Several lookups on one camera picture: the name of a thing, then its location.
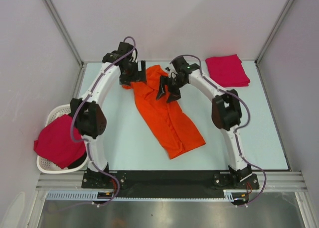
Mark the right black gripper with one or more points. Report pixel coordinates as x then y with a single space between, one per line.
175 95

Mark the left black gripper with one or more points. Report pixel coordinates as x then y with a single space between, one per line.
138 76

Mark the orange t shirt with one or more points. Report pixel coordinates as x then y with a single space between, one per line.
173 129

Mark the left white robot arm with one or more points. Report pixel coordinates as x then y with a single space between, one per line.
88 121

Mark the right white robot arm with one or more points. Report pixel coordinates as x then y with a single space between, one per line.
226 110

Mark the folded magenta t shirt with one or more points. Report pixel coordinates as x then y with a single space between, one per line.
227 71

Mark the magenta t shirt in basket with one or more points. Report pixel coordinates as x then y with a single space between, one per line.
54 143

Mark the black garment in basket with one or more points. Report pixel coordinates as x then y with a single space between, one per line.
76 163

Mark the white plastic laundry basket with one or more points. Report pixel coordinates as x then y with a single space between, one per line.
48 167

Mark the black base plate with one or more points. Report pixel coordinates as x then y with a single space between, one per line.
179 184

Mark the grey slotted cable duct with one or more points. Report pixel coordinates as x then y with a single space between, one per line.
102 197

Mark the aluminium frame rail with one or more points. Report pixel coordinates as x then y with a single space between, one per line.
277 181

